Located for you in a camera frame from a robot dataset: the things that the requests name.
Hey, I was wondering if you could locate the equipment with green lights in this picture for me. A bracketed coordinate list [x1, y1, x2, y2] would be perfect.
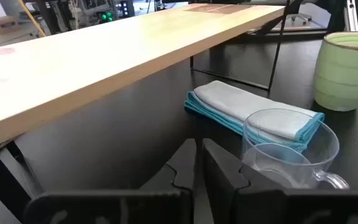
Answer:
[97, 9, 118, 23]

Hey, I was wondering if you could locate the office chair base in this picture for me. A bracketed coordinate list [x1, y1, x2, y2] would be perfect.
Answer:
[290, 12, 313, 26]

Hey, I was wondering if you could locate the yellow cable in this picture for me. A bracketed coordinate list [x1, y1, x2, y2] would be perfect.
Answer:
[18, 0, 47, 37]

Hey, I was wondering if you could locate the clear glass mug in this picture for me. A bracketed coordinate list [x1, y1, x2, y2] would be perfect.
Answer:
[241, 108, 351, 190]

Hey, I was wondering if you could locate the aluminium frame post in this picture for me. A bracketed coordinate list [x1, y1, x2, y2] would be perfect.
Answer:
[345, 0, 358, 32]

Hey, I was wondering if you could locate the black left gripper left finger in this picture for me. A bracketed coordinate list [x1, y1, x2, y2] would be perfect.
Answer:
[23, 138, 198, 224]

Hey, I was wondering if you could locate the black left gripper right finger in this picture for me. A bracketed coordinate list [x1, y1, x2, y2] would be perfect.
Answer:
[201, 138, 358, 224]

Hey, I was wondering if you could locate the folded grey cloth blue edge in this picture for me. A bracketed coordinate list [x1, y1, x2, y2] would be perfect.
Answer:
[184, 80, 326, 153]

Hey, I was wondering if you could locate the green ribbed ceramic mug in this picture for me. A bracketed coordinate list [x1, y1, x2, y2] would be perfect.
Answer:
[314, 31, 358, 112]

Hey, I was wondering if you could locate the wooden shelf with black frame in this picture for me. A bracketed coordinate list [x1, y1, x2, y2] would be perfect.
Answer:
[0, 0, 295, 222]

